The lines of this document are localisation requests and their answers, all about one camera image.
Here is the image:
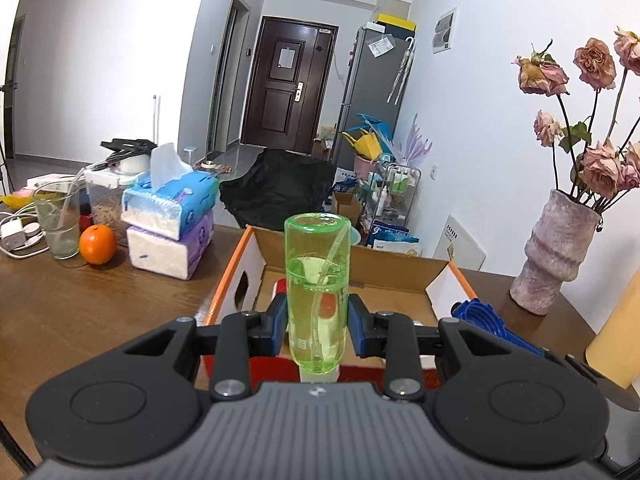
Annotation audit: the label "bunch of dried roses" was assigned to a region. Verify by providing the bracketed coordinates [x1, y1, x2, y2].
[511, 27, 640, 211]

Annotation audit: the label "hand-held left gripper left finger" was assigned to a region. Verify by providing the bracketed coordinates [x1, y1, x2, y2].
[122, 294, 291, 402]

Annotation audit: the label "white bag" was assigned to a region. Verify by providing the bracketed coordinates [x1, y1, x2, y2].
[372, 240, 423, 257]

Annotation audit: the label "green spray bottle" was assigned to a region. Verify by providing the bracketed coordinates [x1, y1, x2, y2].
[284, 212, 351, 383]

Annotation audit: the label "blue ribbed cap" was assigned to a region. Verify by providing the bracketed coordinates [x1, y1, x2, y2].
[451, 299, 546, 358]

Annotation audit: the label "metal storage trolley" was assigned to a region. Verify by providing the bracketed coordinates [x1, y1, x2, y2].
[367, 162, 422, 233]

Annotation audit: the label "small open cardboard box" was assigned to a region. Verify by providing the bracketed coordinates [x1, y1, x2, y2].
[331, 191, 365, 226]

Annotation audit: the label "hanging folded umbrella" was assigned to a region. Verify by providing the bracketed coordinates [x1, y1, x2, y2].
[387, 37, 417, 105]

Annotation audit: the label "brown carton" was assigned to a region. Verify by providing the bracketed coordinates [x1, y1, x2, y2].
[312, 125, 336, 161]

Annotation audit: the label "yellow and black box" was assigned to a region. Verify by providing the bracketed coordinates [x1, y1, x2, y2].
[376, 12, 417, 33]

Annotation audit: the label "red cardboard box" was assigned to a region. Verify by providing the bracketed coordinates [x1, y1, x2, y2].
[202, 225, 481, 391]

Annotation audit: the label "blue tissue pack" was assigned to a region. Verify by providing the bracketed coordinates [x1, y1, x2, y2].
[121, 142, 219, 240]

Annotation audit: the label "purple tissue pack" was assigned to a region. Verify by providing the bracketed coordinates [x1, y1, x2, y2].
[126, 210, 216, 280]

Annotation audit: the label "orange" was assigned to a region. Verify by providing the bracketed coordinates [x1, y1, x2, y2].
[79, 225, 117, 266]

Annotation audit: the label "pink bucket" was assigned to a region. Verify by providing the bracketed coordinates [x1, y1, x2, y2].
[354, 154, 383, 181]

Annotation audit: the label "pink ceramic vase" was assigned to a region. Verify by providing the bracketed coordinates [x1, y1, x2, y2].
[510, 189, 602, 316]

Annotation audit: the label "clear plastic pocket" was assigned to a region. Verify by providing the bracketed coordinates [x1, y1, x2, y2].
[369, 35, 396, 58]

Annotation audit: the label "white flat box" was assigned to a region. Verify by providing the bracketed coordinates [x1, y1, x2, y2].
[26, 174, 88, 191]

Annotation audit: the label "white board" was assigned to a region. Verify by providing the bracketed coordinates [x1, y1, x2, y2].
[439, 215, 487, 273]

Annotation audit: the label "clear food container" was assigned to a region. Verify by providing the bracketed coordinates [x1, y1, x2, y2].
[84, 165, 138, 226]

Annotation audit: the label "dark side doorway frame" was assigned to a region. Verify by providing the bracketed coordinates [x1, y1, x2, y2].
[207, 0, 251, 153]

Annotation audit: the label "white mop stick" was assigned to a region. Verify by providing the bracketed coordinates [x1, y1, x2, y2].
[151, 92, 162, 148]

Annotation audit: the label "grey refrigerator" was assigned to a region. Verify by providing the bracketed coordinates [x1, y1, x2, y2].
[332, 24, 416, 171]

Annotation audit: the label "blue bag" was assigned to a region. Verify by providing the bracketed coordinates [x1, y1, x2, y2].
[369, 220, 423, 248]

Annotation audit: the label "black folding stand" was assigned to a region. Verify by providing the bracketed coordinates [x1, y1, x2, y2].
[100, 137, 158, 153]

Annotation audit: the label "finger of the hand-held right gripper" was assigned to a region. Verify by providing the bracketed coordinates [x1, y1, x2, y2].
[542, 345, 640, 411]

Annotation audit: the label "white charger with cables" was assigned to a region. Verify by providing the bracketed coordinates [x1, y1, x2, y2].
[0, 210, 51, 261]

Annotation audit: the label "drinking glass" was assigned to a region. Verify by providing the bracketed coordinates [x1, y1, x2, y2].
[32, 182, 82, 261]

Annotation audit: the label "blue and yellow toys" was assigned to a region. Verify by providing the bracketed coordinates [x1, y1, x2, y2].
[342, 114, 396, 158]

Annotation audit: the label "dark brown entrance door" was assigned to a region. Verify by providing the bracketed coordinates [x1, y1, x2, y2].
[241, 16, 337, 155]

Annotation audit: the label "black folding chair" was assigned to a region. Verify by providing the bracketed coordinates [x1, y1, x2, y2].
[219, 148, 335, 231]

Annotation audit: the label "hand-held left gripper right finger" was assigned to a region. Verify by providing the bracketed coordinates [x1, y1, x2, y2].
[347, 294, 516, 403]

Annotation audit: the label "yellow packet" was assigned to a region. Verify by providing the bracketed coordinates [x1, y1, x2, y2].
[0, 192, 36, 211]

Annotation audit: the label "purple feather decoration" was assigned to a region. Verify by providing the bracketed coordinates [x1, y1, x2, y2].
[395, 112, 433, 166]

